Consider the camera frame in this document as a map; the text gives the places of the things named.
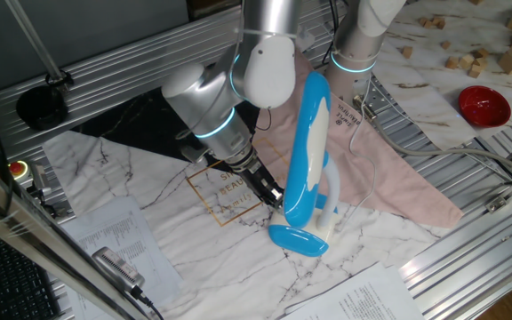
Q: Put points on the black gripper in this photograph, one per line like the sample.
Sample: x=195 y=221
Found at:
x=258 y=178

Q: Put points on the blue and white desk lamp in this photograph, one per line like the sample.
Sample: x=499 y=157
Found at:
x=302 y=169

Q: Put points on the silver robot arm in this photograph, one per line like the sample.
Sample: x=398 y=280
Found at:
x=202 y=102

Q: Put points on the red emergency stop button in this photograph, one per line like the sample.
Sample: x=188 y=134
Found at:
x=17 y=169

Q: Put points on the marble pink black tablecloth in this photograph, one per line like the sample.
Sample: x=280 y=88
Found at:
x=220 y=266

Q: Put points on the paper sheets with blue heading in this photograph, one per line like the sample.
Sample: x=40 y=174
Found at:
x=362 y=298

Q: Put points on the printed white paper sheets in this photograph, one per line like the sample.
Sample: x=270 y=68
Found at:
x=118 y=231

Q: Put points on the white power strip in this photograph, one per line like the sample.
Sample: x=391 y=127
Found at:
x=306 y=37

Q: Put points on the grey handheld device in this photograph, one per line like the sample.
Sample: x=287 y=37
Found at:
x=116 y=266

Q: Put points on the red bowl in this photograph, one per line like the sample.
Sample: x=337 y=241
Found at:
x=482 y=106

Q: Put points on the black keyboard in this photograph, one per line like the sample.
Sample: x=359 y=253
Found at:
x=11 y=284

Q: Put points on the grey metal clamp bracket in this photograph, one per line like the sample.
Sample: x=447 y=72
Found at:
x=40 y=180

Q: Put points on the shiny metal frame bar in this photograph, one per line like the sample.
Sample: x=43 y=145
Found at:
x=25 y=222

